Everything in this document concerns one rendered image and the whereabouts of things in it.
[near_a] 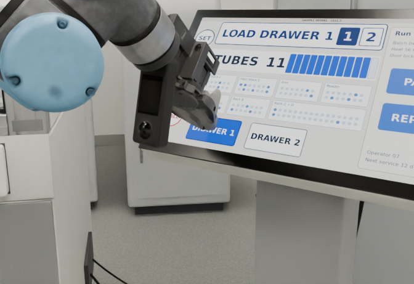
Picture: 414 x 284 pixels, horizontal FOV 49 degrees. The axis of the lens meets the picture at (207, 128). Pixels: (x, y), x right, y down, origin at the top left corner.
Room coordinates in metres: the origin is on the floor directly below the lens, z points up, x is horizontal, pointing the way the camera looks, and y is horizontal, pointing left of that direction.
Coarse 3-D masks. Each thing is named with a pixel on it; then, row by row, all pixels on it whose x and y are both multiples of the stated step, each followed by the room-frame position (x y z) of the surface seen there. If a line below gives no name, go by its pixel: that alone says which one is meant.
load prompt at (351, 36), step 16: (224, 32) 0.87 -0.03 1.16; (240, 32) 0.85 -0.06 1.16; (256, 32) 0.84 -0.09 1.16; (272, 32) 0.82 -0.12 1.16; (288, 32) 0.81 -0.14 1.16; (304, 32) 0.79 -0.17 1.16; (320, 32) 0.78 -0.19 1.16; (336, 32) 0.77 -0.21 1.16; (352, 32) 0.75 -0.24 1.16; (368, 32) 0.74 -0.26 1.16; (384, 32) 0.73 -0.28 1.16; (320, 48) 0.76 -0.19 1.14; (336, 48) 0.74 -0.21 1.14; (352, 48) 0.73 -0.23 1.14; (368, 48) 0.72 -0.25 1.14
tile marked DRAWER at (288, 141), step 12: (252, 132) 0.70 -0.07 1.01; (264, 132) 0.69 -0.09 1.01; (276, 132) 0.68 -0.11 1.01; (288, 132) 0.67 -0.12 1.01; (300, 132) 0.67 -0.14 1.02; (252, 144) 0.69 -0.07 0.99; (264, 144) 0.68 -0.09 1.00; (276, 144) 0.67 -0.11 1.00; (288, 144) 0.66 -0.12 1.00; (300, 144) 0.65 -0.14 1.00; (300, 156) 0.64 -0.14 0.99
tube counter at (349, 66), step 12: (276, 60) 0.78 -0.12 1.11; (288, 60) 0.77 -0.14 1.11; (300, 60) 0.76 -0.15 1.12; (312, 60) 0.75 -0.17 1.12; (324, 60) 0.74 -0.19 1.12; (336, 60) 0.73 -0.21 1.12; (348, 60) 0.72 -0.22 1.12; (360, 60) 0.71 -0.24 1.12; (372, 60) 0.70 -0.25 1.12; (264, 72) 0.77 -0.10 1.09; (276, 72) 0.76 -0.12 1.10; (288, 72) 0.75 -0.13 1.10; (300, 72) 0.74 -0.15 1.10; (312, 72) 0.73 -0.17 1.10; (324, 72) 0.72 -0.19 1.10; (336, 72) 0.71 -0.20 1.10; (348, 72) 0.70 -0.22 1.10; (360, 72) 0.70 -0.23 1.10; (372, 72) 0.69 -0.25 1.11
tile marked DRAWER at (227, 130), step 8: (224, 120) 0.74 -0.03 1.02; (232, 120) 0.73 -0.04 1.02; (240, 120) 0.72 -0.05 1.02; (192, 128) 0.75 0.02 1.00; (216, 128) 0.73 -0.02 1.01; (224, 128) 0.73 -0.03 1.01; (232, 128) 0.72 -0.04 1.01; (192, 136) 0.74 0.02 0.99; (200, 136) 0.74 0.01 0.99; (208, 136) 0.73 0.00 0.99; (216, 136) 0.72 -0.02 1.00; (224, 136) 0.72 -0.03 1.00; (232, 136) 0.71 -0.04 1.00; (224, 144) 0.71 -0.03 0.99; (232, 144) 0.70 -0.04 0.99
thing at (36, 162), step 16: (64, 112) 1.21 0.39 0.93; (80, 112) 1.67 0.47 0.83; (64, 128) 1.19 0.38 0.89; (16, 144) 0.92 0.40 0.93; (32, 144) 0.92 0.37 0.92; (48, 144) 0.93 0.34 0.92; (64, 144) 1.16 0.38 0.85; (16, 160) 0.92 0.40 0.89; (32, 160) 0.92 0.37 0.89; (48, 160) 0.93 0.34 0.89; (64, 160) 1.14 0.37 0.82; (16, 176) 0.92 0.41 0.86; (32, 176) 0.92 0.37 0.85; (48, 176) 0.93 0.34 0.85; (16, 192) 0.91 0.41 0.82; (32, 192) 0.92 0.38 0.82; (48, 192) 0.93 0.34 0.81
